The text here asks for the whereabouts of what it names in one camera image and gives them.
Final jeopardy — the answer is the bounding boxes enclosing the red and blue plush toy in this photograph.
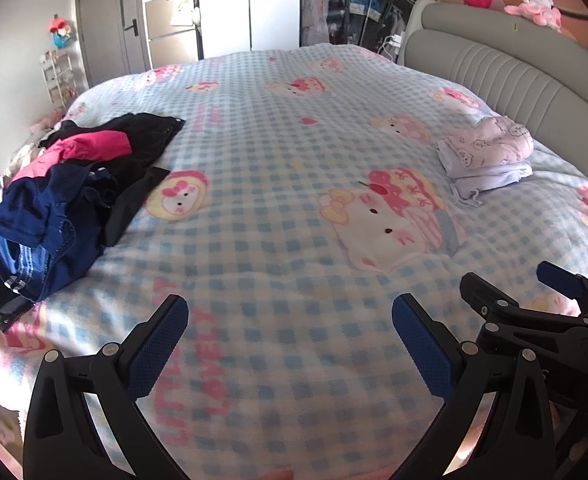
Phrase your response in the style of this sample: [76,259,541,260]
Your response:
[48,16,77,50]

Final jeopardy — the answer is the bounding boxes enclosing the silver refrigerator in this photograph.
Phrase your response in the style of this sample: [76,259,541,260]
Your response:
[144,0,201,68]

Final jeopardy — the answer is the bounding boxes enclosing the black garment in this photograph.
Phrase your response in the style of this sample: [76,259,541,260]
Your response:
[39,113,185,247]

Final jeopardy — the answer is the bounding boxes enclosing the navy pants with white stripes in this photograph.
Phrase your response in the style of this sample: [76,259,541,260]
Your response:
[0,164,112,303]

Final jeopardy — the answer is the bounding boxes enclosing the folded lavender printed clothes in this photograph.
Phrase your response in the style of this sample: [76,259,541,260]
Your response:
[436,116,534,207]

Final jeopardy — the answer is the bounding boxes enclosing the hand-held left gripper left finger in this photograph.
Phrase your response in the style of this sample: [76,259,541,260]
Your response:
[22,294,191,480]

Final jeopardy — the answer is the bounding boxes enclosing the pink and white plush toy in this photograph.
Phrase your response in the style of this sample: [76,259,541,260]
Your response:
[504,0,563,31]

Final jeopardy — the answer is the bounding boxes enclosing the grey padded headboard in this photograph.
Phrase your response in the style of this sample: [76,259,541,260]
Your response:
[403,0,588,161]

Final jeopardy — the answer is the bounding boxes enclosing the pink garment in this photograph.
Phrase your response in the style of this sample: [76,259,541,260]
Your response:
[11,131,132,181]

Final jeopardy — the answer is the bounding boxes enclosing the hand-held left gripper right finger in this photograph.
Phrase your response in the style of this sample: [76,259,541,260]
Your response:
[392,293,557,480]

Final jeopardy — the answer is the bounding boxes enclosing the dark open wardrobe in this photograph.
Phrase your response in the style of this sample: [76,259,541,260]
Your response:
[300,0,419,56]

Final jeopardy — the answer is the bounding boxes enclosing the blue checkered cartoon blanket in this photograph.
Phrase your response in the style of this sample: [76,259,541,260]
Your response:
[0,42,588,480]

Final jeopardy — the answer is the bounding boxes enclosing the white shelf rack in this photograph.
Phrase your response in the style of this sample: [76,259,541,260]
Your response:
[40,51,82,111]

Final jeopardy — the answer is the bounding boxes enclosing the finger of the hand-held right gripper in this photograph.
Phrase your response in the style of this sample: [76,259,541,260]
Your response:
[460,272,524,331]
[536,261,588,306]

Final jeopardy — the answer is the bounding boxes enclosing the grey door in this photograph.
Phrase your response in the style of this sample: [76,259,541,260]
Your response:
[75,0,152,88]

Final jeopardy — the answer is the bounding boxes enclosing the white charger cable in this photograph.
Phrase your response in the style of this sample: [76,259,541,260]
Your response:
[376,32,407,61]

